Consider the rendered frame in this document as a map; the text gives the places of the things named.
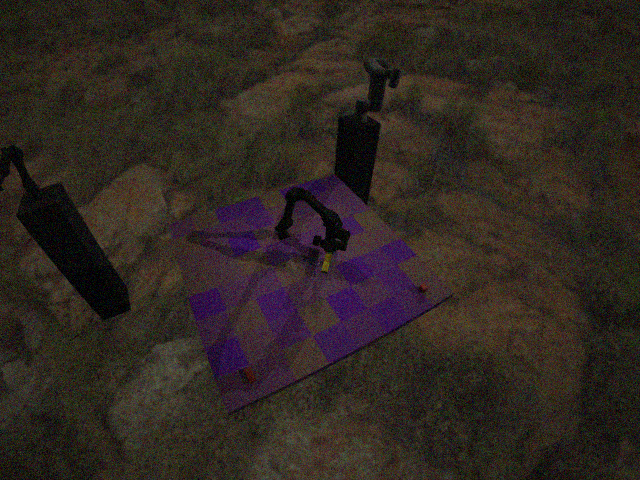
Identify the yellow bar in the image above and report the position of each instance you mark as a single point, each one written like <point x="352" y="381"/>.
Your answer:
<point x="326" y="262"/>

